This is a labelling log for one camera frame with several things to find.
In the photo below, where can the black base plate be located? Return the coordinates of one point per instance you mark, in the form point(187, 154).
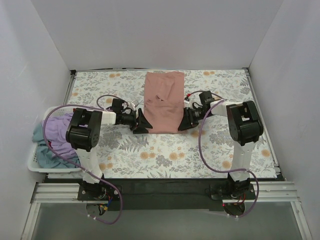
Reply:
point(163, 194)

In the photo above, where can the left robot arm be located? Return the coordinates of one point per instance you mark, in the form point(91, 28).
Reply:
point(83, 134)

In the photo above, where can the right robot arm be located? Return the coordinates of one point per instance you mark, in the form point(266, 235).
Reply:
point(245, 128)

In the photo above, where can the aluminium table edge rail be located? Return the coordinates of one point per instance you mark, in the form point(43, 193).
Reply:
point(70, 86)

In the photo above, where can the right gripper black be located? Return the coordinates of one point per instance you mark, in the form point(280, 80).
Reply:
point(189, 116)

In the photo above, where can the white plastic laundry basket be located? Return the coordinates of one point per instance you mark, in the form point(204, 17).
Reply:
point(32, 162)

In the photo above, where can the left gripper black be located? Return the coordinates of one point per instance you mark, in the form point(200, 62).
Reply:
point(137, 120)

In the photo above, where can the floral tablecloth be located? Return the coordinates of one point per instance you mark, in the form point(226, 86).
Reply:
point(201, 152)

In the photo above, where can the teal blue t-shirt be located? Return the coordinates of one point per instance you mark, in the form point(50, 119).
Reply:
point(56, 136)

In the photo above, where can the aluminium front frame rail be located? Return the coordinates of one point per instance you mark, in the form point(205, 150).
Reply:
point(275, 214)

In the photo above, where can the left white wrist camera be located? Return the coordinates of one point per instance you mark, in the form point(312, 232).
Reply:
point(133, 104)

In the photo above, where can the pink t-shirt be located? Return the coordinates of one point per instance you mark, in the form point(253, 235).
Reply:
point(164, 101)

